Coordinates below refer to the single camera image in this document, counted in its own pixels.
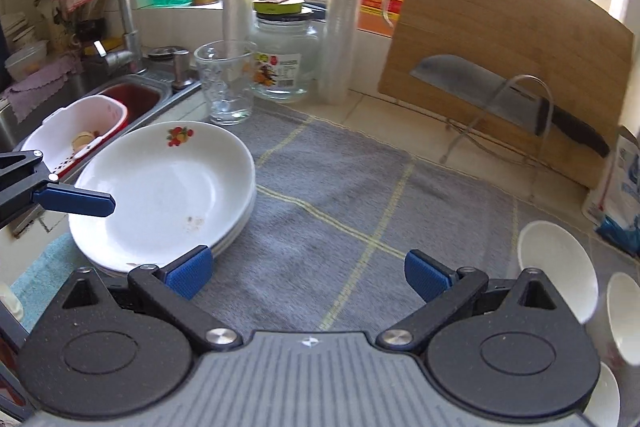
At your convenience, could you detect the white strainer basket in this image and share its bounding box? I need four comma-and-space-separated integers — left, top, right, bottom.
20, 96, 128, 182

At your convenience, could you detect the tall plastic wrap roll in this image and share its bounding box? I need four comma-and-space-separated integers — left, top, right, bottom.
320, 0, 377, 105

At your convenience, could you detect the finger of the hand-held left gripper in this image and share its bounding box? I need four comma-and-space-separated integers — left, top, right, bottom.
0, 149, 117, 228

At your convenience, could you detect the metal wire rack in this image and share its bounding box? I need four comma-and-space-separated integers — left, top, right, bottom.
440, 74, 556, 202

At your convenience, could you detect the stained white fruit-print plate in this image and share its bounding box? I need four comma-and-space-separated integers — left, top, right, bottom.
68, 122, 257, 275

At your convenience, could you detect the bamboo cutting board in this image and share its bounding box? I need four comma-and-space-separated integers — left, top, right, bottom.
377, 0, 636, 190

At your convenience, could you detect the glass jar green lid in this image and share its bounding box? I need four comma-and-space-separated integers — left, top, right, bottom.
248, 0, 321, 102

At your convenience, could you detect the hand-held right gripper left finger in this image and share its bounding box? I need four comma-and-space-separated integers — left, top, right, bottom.
57, 245, 242, 354

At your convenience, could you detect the steel faucet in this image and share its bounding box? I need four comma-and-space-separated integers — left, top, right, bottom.
75, 0, 148, 75

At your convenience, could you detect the grey and teal dish mat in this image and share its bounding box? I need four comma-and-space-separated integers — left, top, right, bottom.
10, 99, 640, 343

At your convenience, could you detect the red basin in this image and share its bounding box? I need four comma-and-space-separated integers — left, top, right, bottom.
97, 82, 163, 128

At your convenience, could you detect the yellow sponge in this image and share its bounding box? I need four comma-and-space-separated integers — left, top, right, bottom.
82, 34, 125, 56

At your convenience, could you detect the white and blue pouch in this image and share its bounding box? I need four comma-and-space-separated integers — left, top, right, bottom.
582, 125, 640, 253

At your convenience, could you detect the clear glass mug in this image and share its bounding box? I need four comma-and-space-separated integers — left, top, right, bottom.
194, 40, 258, 126

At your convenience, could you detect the clear plastic bowl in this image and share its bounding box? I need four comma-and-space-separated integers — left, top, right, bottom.
5, 41, 48, 82

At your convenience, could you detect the steel sink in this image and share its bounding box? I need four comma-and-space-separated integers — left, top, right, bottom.
0, 44, 203, 158

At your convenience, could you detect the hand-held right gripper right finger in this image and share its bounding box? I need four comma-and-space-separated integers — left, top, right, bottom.
375, 249, 560, 354

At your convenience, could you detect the purple cloth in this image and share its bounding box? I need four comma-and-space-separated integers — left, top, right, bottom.
2, 57, 81, 122

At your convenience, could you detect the cleaver with black handle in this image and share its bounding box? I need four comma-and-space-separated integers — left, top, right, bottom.
409, 54, 612, 158

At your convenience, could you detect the white ceramic bowl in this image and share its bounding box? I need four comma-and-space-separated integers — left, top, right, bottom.
582, 361, 622, 427
606, 272, 640, 365
516, 220, 599, 325

